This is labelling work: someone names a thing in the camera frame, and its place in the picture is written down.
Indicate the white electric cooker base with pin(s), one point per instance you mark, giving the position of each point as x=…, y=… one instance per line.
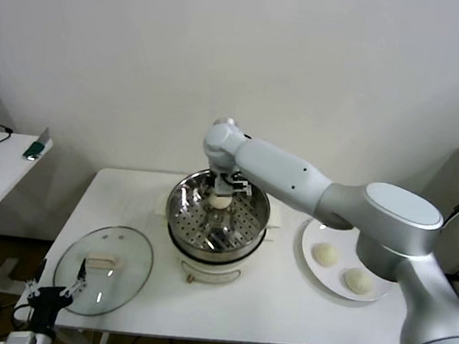
x=211, y=272

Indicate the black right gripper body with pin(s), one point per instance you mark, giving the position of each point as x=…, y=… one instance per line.
x=223, y=185

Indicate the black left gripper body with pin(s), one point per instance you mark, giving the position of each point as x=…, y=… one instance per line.
x=46, y=305

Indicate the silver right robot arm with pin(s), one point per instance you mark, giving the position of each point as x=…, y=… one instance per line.
x=313, y=184

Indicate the white steamed baozi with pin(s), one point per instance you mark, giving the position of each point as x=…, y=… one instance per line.
x=220, y=202
x=358, y=281
x=326, y=254

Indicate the white side table with monitor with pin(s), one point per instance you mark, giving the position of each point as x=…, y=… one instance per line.
x=5, y=175

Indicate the stainless steel steamer basket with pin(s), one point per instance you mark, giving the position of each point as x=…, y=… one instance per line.
x=244, y=226

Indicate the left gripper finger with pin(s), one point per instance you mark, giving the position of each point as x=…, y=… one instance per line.
x=79, y=277
x=33, y=287

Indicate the white round plate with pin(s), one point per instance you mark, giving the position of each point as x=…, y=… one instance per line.
x=317, y=278

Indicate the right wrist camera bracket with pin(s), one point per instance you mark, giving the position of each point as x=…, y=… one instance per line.
x=242, y=186

